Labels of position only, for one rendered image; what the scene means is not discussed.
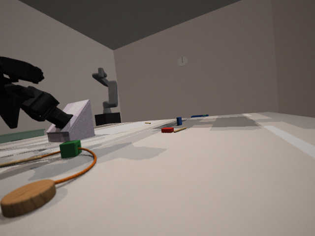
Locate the green block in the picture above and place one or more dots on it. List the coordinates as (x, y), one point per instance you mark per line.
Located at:
(70, 149)

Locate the round wooden disc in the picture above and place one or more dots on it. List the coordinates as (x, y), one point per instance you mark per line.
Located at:
(27, 198)

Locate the red rectangular block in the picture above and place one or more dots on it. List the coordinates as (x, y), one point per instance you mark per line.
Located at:
(167, 130)

